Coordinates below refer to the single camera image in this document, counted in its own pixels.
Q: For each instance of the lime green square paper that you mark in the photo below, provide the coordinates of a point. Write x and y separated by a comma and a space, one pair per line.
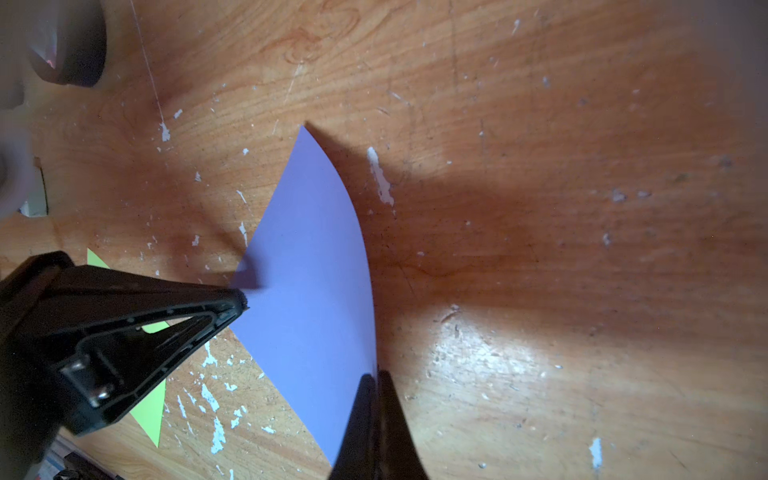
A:
149, 411

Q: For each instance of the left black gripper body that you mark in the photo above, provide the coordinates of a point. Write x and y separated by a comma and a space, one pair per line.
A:
33, 409

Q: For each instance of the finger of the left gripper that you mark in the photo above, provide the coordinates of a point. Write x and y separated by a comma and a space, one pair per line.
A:
108, 338

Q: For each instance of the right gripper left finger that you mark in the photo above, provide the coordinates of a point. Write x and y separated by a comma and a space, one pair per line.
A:
356, 458

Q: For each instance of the dark purple square paper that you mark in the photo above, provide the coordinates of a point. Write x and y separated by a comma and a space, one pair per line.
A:
310, 322

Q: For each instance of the black round disc with label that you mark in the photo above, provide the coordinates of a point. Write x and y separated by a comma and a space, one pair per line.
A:
67, 41

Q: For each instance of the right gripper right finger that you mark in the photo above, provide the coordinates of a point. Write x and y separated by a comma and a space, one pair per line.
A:
397, 454

